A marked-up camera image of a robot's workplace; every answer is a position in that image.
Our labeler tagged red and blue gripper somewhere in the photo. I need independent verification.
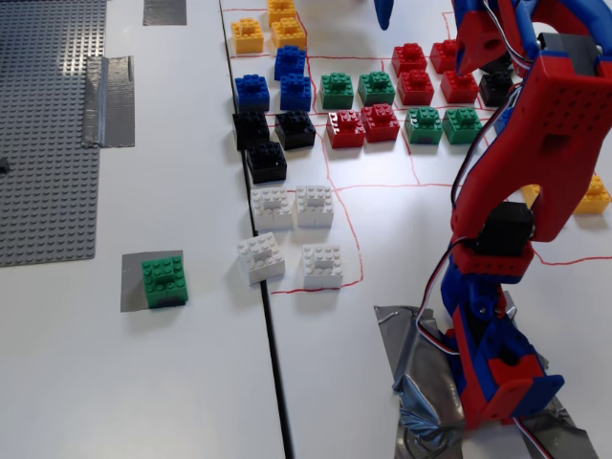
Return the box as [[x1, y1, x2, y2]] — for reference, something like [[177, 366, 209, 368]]
[[372, 0, 536, 76]]

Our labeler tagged red brick block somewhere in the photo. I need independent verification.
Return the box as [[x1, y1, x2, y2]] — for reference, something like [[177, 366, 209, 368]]
[[440, 70, 480, 104], [390, 42, 428, 77], [428, 39, 460, 73], [361, 103, 401, 143], [396, 69, 435, 106], [325, 109, 367, 149]]

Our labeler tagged green brick block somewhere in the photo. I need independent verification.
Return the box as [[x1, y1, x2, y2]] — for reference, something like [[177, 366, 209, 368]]
[[357, 70, 398, 107], [318, 71, 358, 110], [141, 255, 189, 308], [404, 106, 444, 145], [442, 107, 484, 144]]

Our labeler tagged black brick block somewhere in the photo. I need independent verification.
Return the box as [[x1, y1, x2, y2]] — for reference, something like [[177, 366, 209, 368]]
[[232, 110, 272, 152], [480, 50, 515, 76], [274, 109, 317, 152], [478, 70, 515, 107], [245, 141, 289, 186]]

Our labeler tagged white brick block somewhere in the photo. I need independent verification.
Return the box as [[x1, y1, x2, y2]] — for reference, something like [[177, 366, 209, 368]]
[[295, 184, 336, 230], [237, 231, 287, 286], [300, 243, 344, 291], [250, 186, 294, 231]]

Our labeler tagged grey tape square marker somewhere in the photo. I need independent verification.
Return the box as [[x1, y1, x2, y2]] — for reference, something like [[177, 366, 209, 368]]
[[119, 249, 186, 314]]

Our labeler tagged grey tape patch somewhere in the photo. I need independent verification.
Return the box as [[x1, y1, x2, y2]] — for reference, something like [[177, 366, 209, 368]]
[[142, 0, 188, 27]]

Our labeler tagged long grey tape strip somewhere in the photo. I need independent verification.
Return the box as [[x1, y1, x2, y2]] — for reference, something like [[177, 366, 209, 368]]
[[81, 55, 137, 149]]

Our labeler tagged grey studded baseplate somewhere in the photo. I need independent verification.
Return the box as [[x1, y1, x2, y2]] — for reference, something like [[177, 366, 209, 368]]
[[0, 0, 107, 268]]

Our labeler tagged red white black servo cable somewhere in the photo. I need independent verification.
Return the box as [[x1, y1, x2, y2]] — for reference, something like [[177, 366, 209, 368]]
[[512, 415, 552, 459], [449, 90, 522, 214], [506, 28, 533, 95], [415, 237, 482, 356]]

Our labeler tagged crumpled grey duct tape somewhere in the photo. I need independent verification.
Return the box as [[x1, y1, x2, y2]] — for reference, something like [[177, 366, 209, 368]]
[[373, 291, 599, 459]]

